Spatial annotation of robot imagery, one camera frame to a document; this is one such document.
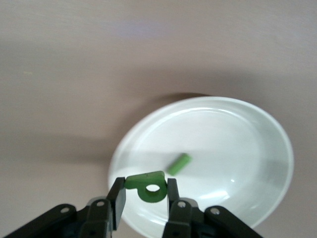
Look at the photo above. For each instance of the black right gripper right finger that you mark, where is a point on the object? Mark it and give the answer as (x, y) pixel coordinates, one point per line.
(185, 220)

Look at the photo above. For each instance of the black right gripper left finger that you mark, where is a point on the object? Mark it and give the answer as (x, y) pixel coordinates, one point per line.
(99, 218)

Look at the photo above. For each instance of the green letter p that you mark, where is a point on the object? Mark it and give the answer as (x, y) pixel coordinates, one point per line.
(138, 182)

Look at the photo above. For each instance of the green letter l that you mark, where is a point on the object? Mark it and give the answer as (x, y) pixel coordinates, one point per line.
(179, 164)

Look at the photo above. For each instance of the beige brown plate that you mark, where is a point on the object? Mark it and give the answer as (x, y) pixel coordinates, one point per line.
(223, 136)

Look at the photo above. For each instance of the brown table cover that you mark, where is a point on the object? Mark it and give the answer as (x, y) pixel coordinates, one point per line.
(74, 49)

